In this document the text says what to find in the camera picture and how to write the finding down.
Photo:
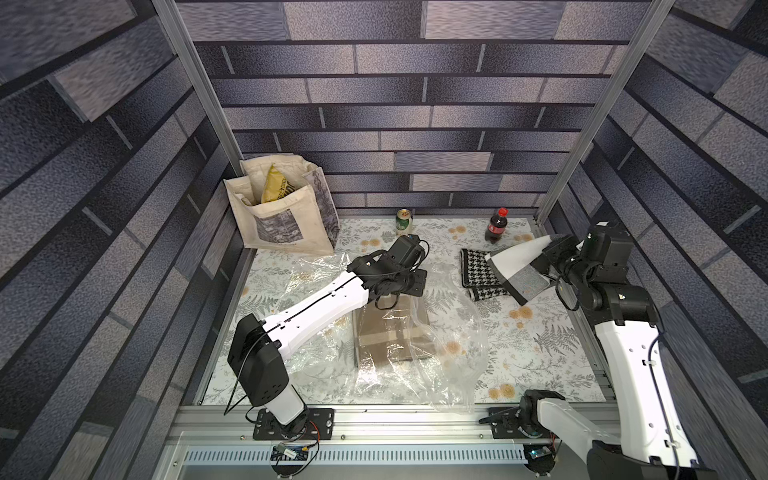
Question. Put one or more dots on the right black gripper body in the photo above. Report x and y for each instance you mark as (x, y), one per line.
(555, 251)

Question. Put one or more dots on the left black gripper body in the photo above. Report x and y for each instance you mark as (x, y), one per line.
(411, 282)

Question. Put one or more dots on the grey white scarf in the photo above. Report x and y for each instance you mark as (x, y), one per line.
(522, 270)

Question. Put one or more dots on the clear plastic vacuum bag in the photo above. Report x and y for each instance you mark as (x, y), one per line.
(323, 370)

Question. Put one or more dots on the black white houndstooth scarf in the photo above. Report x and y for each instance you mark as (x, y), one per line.
(477, 277)

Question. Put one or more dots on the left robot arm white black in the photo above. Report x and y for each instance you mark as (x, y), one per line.
(260, 347)

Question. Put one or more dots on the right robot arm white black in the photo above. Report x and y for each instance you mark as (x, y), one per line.
(652, 443)

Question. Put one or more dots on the brown plaid folded scarf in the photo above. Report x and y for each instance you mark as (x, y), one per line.
(400, 334)

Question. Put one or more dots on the cream canvas tote bag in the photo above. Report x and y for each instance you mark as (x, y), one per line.
(305, 220)

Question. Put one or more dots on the green beverage can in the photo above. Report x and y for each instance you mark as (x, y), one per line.
(403, 222)

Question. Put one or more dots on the cola bottle red cap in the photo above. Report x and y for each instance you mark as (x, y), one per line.
(497, 225)

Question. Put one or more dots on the yellow snack packet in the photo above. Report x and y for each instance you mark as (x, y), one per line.
(276, 186)

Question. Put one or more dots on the right circuit board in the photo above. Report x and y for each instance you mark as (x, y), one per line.
(540, 459)

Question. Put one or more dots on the circuit board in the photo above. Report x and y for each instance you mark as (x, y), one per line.
(540, 459)
(284, 452)

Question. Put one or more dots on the left circuit board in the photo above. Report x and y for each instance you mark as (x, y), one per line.
(284, 452)

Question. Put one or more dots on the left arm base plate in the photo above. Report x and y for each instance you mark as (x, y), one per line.
(313, 424)

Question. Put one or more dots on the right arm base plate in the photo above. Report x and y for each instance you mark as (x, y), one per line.
(514, 423)

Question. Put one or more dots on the aluminium front rail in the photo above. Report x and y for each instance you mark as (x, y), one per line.
(353, 424)

